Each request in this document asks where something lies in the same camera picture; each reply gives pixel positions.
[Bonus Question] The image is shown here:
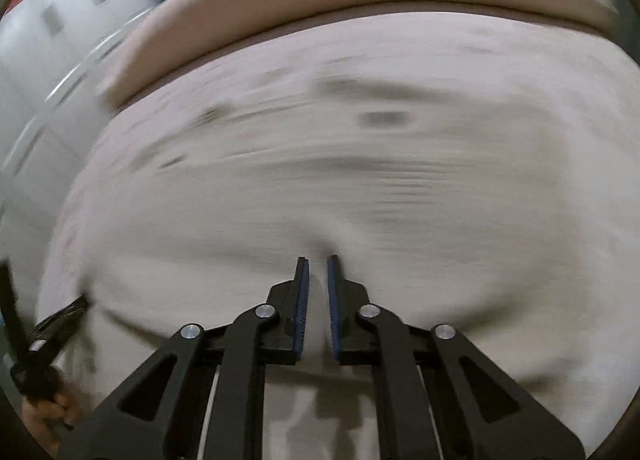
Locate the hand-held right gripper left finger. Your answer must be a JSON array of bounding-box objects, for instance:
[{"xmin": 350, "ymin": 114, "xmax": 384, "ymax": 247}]
[{"xmin": 57, "ymin": 257, "xmax": 312, "ymax": 460}]

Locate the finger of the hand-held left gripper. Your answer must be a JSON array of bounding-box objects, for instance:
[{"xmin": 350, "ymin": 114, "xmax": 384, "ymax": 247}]
[
  {"xmin": 29, "ymin": 296, "xmax": 92, "ymax": 347},
  {"xmin": 0, "ymin": 260, "xmax": 30, "ymax": 371}
]

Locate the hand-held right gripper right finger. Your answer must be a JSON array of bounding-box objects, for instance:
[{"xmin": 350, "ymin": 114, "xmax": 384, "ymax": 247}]
[{"xmin": 326, "ymin": 254, "xmax": 586, "ymax": 460}]

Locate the person's left hand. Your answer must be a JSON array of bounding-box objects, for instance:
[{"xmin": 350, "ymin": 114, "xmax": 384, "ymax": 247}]
[{"xmin": 21, "ymin": 379, "xmax": 85, "ymax": 447}]

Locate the bed with floral pink cover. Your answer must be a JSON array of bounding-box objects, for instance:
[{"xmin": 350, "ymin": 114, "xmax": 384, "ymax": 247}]
[{"xmin": 35, "ymin": 8, "xmax": 640, "ymax": 460}]

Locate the white panelled wardrobe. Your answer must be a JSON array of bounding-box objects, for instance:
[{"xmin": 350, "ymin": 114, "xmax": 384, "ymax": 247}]
[{"xmin": 0, "ymin": 0, "xmax": 168, "ymax": 226}]

